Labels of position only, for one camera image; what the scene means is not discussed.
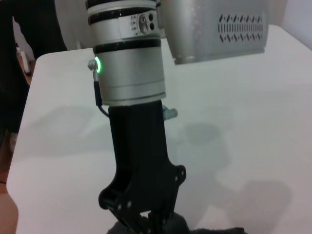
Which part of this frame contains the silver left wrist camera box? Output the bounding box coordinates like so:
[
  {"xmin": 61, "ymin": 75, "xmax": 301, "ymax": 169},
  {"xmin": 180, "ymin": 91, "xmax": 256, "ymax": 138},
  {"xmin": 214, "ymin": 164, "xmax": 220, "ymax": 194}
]
[{"xmin": 157, "ymin": 0, "xmax": 270, "ymax": 66}]

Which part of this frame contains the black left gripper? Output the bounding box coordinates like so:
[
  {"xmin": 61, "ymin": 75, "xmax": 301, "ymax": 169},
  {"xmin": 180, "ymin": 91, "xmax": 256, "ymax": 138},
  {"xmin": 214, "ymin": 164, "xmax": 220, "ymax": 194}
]
[{"xmin": 98, "ymin": 99, "xmax": 188, "ymax": 234}]

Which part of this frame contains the dark blue rag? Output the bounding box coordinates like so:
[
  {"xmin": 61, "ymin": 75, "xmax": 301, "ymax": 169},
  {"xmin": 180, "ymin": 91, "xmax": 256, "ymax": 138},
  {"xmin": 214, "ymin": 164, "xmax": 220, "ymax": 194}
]
[{"xmin": 106, "ymin": 211, "xmax": 246, "ymax": 234}]

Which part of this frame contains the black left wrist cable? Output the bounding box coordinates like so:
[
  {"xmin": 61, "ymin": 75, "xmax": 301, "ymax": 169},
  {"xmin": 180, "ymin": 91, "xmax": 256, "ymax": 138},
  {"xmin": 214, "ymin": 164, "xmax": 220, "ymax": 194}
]
[{"xmin": 87, "ymin": 58, "xmax": 112, "ymax": 119}]

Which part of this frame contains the person in dark clothes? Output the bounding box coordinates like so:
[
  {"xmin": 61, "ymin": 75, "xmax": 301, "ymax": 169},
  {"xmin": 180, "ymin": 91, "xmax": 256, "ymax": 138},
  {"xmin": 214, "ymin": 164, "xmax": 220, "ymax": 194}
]
[{"xmin": 0, "ymin": 0, "xmax": 69, "ymax": 153}]

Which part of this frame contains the left gripper metal cable connector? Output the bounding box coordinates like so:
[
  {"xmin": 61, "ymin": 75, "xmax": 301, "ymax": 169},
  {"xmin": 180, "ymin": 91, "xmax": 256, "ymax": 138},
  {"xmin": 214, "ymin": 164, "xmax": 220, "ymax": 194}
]
[{"xmin": 161, "ymin": 105, "xmax": 179, "ymax": 121}]

